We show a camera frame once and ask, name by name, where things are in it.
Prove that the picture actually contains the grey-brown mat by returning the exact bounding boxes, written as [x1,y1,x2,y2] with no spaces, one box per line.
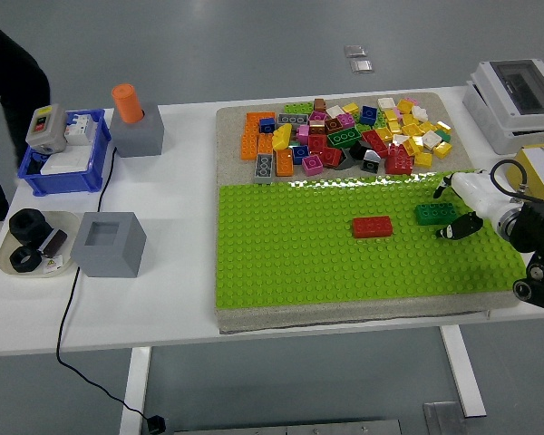
[214,92,527,336]

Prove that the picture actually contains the small grey metal plate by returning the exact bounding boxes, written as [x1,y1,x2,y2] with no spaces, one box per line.
[423,401,468,435]

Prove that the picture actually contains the green studded baseplate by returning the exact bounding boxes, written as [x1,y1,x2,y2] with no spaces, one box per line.
[216,170,527,309]

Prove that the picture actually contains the grey toy brick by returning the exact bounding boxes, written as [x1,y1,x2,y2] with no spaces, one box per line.
[253,153,275,185]
[277,112,310,128]

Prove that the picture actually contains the white distribution box with window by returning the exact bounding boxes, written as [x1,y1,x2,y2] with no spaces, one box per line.
[471,58,544,135]

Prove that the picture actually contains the grey block with round socket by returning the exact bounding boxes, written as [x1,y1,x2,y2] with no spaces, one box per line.
[110,102,165,159]

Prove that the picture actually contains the person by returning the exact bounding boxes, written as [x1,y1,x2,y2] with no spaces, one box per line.
[0,14,52,239]

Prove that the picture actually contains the white junction box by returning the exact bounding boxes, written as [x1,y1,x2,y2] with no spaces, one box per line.
[461,81,544,156]

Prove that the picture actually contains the white table leg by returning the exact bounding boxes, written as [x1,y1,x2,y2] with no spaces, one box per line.
[438,324,487,418]
[119,346,153,435]

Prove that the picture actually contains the dark green toy brick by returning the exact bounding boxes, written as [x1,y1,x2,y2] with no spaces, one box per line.
[415,202,459,227]
[326,128,363,150]

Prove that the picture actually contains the orange cylinder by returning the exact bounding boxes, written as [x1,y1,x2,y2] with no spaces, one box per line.
[111,82,145,124]

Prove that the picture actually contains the small black nut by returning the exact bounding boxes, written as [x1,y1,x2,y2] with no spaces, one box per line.
[9,246,43,275]

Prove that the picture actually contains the beige tray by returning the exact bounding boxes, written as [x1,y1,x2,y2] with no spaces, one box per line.
[0,210,82,278]

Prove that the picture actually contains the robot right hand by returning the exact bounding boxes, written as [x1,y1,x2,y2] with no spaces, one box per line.
[432,169,509,240]

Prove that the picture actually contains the large black nut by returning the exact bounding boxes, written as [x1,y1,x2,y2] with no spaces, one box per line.
[8,208,51,248]

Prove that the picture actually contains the yellow cardboard box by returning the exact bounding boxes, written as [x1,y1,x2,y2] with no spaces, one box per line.
[507,143,544,203]

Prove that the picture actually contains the black and white toy brick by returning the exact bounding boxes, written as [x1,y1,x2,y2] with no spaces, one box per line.
[361,149,383,175]

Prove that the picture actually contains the grey push-button switch box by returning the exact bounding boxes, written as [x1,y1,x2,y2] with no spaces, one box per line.
[24,103,69,154]

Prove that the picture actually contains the white circuit breaker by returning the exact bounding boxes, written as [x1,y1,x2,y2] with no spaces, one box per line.
[63,112,94,147]

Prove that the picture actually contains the black cord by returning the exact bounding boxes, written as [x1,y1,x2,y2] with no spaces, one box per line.
[55,147,149,421]

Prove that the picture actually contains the white wall switch panel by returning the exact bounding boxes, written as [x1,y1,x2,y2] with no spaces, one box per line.
[40,151,92,176]

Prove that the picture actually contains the grey block with square recess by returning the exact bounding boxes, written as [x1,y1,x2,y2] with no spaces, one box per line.
[70,211,147,278]

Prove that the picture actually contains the black part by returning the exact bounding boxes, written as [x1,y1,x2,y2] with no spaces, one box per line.
[25,152,51,176]

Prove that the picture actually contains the large red toy brick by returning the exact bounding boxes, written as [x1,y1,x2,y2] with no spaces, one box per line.
[384,144,414,176]

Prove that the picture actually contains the yellow sloped toy brick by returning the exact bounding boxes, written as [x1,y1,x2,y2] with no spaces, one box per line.
[272,123,294,152]

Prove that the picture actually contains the blue plastic bin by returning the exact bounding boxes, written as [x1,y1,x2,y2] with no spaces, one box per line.
[17,108,112,197]

